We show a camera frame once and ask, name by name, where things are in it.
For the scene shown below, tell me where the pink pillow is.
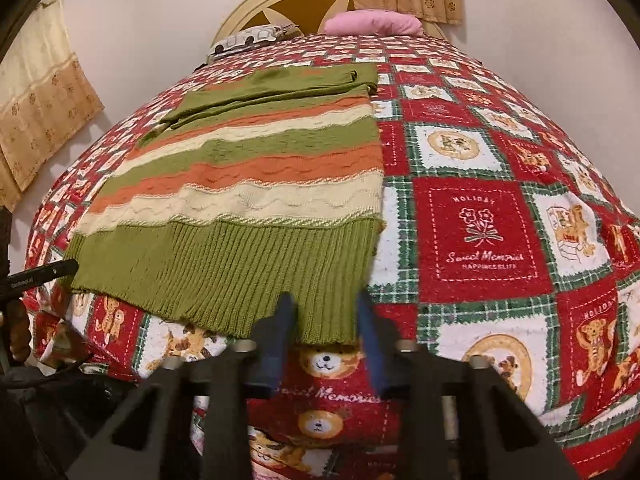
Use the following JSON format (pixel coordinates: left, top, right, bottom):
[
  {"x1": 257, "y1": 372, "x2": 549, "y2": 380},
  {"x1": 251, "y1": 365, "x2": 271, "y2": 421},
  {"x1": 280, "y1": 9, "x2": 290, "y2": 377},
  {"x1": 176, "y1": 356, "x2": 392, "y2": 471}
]
[{"x1": 324, "y1": 10, "x2": 426, "y2": 38}]

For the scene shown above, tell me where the white grey patterned pillow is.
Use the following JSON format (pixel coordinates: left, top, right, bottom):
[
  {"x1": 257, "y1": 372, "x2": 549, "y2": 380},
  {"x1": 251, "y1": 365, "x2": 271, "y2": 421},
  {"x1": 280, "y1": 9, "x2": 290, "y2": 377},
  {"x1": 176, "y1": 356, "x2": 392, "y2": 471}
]
[{"x1": 207, "y1": 24, "x2": 303, "y2": 58}]

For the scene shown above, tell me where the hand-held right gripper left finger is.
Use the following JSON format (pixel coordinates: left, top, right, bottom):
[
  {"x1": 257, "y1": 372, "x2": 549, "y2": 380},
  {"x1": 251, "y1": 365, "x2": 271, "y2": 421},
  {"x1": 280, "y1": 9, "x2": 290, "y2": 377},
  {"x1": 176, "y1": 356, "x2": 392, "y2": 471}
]
[{"x1": 65, "y1": 292, "x2": 301, "y2": 480}]

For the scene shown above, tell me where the person's left hand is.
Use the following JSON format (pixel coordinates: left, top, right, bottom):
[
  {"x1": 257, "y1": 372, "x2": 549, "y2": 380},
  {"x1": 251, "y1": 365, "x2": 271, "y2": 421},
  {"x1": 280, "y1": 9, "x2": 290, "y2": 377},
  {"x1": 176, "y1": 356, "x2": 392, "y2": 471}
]
[{"x1": 7, "y1": 302, "x2": 33, "y2": 356}]

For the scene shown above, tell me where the wide beige floral curtain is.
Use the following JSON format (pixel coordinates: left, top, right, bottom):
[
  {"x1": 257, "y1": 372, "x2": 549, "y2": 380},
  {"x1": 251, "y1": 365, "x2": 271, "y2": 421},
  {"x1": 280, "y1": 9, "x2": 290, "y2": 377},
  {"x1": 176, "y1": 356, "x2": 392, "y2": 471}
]
[{"x1": 0, "y1": 0, "x2": 106, "y2": 211}]

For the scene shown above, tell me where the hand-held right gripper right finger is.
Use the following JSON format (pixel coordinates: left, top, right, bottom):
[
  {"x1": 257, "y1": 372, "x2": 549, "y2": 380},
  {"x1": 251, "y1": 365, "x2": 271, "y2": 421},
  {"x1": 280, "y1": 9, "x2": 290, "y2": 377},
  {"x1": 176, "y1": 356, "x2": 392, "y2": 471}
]
[{"x1": 355, "y1": 292, "x2": 581, "y2": 480}]

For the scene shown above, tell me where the green orange striped knit sweater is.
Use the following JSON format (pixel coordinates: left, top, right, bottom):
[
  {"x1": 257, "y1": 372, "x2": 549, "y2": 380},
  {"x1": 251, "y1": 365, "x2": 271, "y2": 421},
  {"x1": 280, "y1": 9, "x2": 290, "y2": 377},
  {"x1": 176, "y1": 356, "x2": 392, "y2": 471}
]
[{"x1": 65, "y1": 62, "x2": 386, "y2": 346}]

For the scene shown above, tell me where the red teddy bear print bedspread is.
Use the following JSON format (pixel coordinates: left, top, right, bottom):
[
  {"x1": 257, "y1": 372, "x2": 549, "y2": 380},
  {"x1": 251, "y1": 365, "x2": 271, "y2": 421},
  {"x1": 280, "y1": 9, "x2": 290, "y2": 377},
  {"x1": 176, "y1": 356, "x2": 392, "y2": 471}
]
[{"x1": 22, "y1": 32, "x2": 640, "y2": 480}]

